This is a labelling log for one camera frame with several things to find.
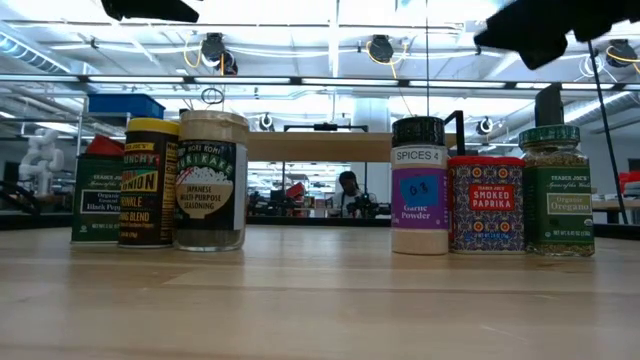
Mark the gold-lid furikake seasoning jar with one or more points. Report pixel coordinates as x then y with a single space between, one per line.
210 190

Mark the yellow-lid crunchy onion jar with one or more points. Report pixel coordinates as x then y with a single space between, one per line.
147 190

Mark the red-lid smoked paprika tin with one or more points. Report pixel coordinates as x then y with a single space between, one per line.
487 205

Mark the blue plastic storage bin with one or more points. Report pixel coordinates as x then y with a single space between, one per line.
125 107

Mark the black diagonal frame strut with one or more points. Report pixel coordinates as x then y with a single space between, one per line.
607 130

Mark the black-lid garlic powder bottle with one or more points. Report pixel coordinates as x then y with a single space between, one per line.
419 200

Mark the wooden side desk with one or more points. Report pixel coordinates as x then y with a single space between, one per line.
615 204

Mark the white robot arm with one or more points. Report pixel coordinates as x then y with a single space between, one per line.
42 160

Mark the silver metal storage rack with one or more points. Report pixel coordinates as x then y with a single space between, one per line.
78 130

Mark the red plastic storage bin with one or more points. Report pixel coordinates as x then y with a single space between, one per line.
105 144

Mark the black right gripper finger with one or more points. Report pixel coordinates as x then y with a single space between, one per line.
525 35

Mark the black upright panel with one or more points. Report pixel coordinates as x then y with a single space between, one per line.
549 105

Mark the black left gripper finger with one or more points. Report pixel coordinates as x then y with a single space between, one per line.
150 9

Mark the green-lid oregano glass jar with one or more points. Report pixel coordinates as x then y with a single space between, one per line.
557 200

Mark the person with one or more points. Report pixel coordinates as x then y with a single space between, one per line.
350 192

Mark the wooden shelf black metal frame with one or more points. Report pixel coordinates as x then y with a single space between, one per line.
320 146

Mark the dark green black pepper tin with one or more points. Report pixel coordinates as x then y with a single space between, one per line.
97 200

